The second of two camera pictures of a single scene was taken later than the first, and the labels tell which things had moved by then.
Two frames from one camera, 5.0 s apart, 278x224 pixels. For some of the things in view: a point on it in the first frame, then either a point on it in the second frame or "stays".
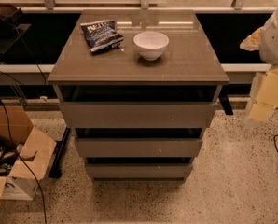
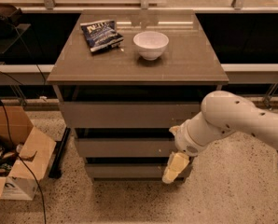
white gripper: x=275 y=39 to x=186 y=143
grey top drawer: x=136 y=115 stays
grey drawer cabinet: x=136 y=89 stays
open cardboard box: x=36 y=154 stays
